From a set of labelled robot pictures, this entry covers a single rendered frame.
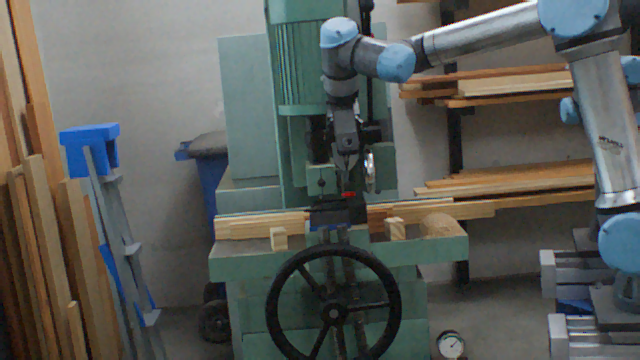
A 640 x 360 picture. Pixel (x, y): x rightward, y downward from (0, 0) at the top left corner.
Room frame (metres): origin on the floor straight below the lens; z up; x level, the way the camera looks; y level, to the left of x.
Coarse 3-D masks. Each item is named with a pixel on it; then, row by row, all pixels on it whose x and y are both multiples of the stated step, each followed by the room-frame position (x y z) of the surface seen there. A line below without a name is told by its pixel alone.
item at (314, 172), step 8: (312, 168) 1.94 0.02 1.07; (320, 168) 1.94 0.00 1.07; (328, 168) 1.94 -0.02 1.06; (312, 176) 1.94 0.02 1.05; (320, 176) 1.94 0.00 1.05; (328, 176) 1.94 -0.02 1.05; (312, 184) 1.94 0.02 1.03; (328, 184) 1.94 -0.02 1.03; (336, 184) 1.95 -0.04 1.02; (312, 192) 1.94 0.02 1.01; (320, 192) 1.94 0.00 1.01; (328, 192) 1.94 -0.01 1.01; (336, 192) 1.94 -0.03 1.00
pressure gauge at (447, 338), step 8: (440, 336) 1.78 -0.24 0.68; (448, 336) 1.77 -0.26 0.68; (456, 336) 1.77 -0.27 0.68; (440, 344) 1.77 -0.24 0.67; (448, 344) 1.77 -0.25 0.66; (456, 344) 1.77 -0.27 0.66; (464, 344) 1.76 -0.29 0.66; (440, 352) 1.76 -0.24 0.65; (448, 352) 1.77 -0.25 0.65; (456, 352) 1.77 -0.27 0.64
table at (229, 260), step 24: (216, 240) 1.99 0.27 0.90; (240, 240) 1.97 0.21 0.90; (264, 240) 1.95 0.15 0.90; (288, 240) 1.93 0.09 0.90; (384, 240) 1.85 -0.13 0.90; (408, 240) 1.83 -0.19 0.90; (432, 240) 1.83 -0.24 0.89; (456, 240) 1.83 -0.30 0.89; (216, 264) 1.83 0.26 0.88; (240, 264) 1.83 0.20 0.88; (264, 264) 1.83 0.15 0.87; (408, 264) 1.83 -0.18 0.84
